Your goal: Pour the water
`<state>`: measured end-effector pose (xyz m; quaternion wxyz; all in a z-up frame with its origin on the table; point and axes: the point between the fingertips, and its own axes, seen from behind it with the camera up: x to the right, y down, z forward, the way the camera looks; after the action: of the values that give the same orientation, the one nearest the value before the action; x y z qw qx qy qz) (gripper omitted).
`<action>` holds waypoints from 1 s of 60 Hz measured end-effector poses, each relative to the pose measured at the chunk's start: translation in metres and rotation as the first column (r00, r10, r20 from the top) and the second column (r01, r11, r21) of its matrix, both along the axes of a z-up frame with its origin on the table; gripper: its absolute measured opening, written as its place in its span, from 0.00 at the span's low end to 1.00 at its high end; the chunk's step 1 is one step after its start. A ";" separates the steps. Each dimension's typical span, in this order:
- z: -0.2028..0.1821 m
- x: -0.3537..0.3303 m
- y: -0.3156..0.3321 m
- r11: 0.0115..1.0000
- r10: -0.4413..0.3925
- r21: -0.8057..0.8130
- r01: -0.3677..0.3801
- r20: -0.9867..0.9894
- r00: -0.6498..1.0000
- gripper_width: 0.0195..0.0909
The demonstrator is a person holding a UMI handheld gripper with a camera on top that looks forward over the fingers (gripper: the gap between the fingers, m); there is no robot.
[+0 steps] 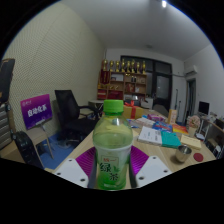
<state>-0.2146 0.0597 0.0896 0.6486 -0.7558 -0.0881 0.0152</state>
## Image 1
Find wooden shelf unit with trophies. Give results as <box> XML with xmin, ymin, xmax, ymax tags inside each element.
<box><xmin>97</xmin><ymin>58</ymin><xmax>148</xmax><ymax>101</ymax></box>

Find white booklet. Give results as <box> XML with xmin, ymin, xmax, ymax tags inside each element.
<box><xmin>137</xmin><ymin>125</ymin><xmax>163</xmax><ymax>146</ymax></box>

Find beige envelope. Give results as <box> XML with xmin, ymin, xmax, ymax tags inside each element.
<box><xmin>179</xmin><ymin>134</ymin><xmax>203</xmax><ymax>150</ymax></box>

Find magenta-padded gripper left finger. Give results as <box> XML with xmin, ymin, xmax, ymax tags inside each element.
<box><xmin>53</xmin><ymin>146</ymin><xmax>98</xmax><ymax>189</ymax></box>

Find pink flowers in white pot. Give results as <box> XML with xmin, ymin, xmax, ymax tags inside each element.
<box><xmin>187</xmin><ymin>114</ymin><xmax>202</xmax><ymax>138</ymax></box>

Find brown standing card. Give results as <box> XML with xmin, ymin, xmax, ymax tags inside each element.
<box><xmin>167</xmin><ymin>108</ymin><xmax>179</xmax><ymax>125</ymax></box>

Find purple sign board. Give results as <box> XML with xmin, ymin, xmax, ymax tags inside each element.
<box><xmin>19</xmin><ymin>93</ymin><xmax>54</xmax><ymax>131</ymax></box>

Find green tea bottle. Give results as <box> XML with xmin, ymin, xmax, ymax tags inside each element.
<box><xmin>92</xmin><ymin>99</ymin><xmax>134</xmax><ymax>192</ymax></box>

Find pink box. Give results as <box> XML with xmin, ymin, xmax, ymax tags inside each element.
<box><xmin>146</xmin><ymin>113</ymin><xmax>167</xmax><ymax>123</ymax></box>

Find yellow gift box red ribbon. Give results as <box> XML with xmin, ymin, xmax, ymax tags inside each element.
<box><xmin>122</xmin><ymin>100</ymin><xmax>146</xmax><ymax>120</ymax></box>

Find black office chair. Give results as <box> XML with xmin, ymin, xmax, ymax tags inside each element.
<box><xmin>54</xmin><ymin>89</ymin><xmax>101</xmax><ymax>141</ymax></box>

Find black display screen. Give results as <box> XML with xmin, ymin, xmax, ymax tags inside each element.
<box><xmin>0</xmin><ymin>58</ymin><xmax>16</xmax><ymax>106</ymax></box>

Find black framed glass door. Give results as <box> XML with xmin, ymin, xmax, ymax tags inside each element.
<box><xmin>120</xmin><ymin>55</ymin><xmax>174</xmax><ymax>113</ymax></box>

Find flat round red coaster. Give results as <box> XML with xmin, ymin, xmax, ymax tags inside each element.
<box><xmin>193</xmin><ymin>152</ymin><xmax>205</xmax><ymax>163</ymax></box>

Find teal book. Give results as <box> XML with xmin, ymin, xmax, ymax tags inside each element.
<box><xmin>160</xmin><ymin>130</ymin><xmax>183</xmax><ymax>149</ymax></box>

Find grey armchair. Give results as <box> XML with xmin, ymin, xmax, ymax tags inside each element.
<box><xmin>153</xmin><ymin>103</ymin><xmax>169</xmax><ymax>118</ymax></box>

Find blue picture book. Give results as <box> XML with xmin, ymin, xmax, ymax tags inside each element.
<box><xmin>152</xmin><ymin>121</ymin><xmax>174</xmax><ymax>133</ymax></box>

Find orange book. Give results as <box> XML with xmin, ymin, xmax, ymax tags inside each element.
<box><xmin>171</xmin><ymin>123</ymin><xmax>190</xmax><ymax>135</ymax></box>

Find white wall air conditioner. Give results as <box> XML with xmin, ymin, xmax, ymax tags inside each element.
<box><xmin>184</xmin><ymin>64</ymin><xmax>199</xmax><ymax>77</ymax></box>

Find black computer monitor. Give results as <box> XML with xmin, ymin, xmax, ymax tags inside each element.
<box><xmin>198</xmin><ymin>101</ymin><xmax>211</xmax><ymax>116</ymax></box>

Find grey striped chair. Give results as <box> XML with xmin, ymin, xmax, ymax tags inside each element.
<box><xmin>0</xmin><ymin>103</ymin><xmax>16</xmax><ymax>151</ymax></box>

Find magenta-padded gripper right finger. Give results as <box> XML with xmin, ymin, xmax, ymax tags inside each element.
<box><xmin>129</xmin><ymin>145</ymin><xmax>173</xmax><ymax>188</ymax></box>

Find black bag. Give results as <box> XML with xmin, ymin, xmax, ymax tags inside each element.
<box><xmin>12</xmin><ymin>130</ymin><xmax>44</xmax><ymax>169</ymax></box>

